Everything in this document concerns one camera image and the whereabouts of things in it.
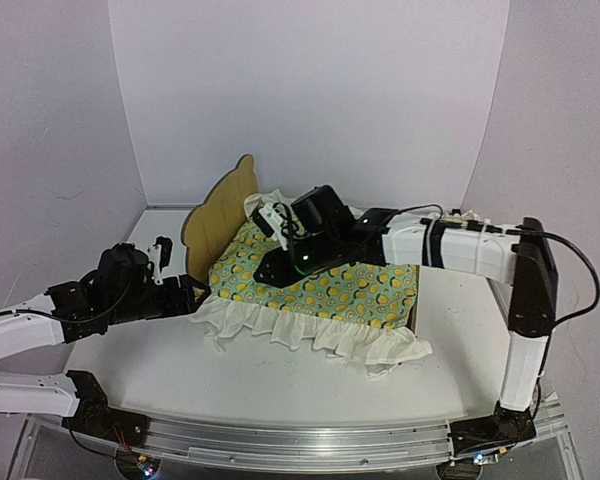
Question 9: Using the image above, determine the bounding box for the small lemon print pillow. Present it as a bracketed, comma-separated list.
[441, 209, 481, 223]

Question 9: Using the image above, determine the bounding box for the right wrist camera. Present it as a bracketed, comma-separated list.
[251, 202, 297, 252]

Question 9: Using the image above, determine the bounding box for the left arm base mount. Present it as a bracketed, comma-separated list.
[62, 370, 150, 448]

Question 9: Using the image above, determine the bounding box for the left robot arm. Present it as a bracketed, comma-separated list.
[0, 237, 211, 418]

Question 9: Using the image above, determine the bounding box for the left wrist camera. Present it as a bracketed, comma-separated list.
[146, 236, 173, 286]

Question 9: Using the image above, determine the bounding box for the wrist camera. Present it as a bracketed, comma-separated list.
[251, 202, 297, 252]
[146, 236, 173, 286]

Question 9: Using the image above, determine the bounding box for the wooden pet bed frame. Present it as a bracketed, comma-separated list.
[182, 154, 419, 330]

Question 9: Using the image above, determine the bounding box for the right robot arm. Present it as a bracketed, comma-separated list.
[245, 185, 600, 412]

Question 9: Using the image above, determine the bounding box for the lemon print ruffled mattress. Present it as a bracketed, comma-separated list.
[188, 219, 433, 376]

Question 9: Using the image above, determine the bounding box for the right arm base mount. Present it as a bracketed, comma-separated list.
[447, 402, 539, 460]

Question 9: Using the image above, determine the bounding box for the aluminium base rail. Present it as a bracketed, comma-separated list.
[7, 372, 581, 480]

